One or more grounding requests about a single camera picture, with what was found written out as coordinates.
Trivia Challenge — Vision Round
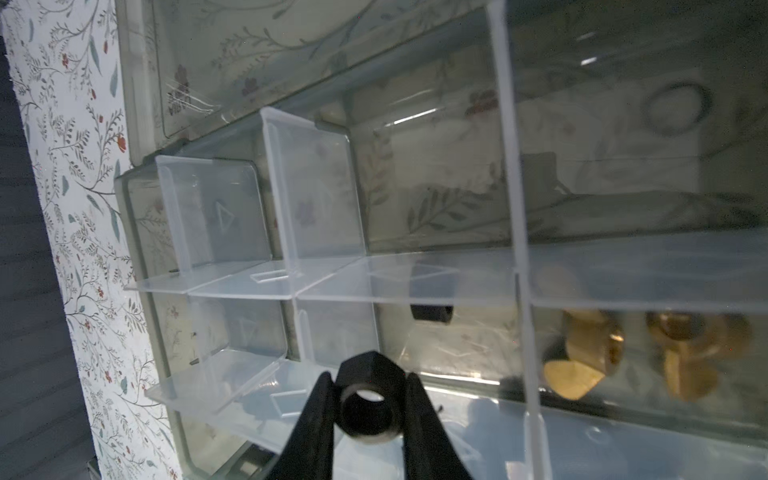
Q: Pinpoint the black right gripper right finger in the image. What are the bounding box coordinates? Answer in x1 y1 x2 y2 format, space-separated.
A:
402 373 472 480

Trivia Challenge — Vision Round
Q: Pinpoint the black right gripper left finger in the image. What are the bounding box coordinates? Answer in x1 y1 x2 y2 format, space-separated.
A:
264 372 338 480

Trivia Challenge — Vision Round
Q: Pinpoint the black hex nut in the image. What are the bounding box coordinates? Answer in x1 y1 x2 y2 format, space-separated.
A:
409 263 455 324
335 351 406 444

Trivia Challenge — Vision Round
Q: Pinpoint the transparent green compartment organizer box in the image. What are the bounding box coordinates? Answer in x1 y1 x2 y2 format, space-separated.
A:
115 1 767 479

